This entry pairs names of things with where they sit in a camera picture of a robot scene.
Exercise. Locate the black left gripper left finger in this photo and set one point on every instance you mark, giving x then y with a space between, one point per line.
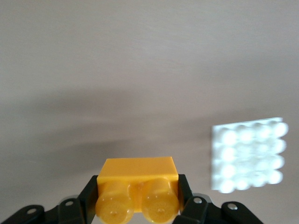
70 212

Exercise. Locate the yellow two-stud block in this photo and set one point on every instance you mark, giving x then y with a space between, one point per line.
137 168

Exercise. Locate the white studded base plate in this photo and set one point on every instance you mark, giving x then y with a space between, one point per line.
247 154

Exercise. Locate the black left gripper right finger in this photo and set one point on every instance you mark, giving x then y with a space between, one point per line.
198 212

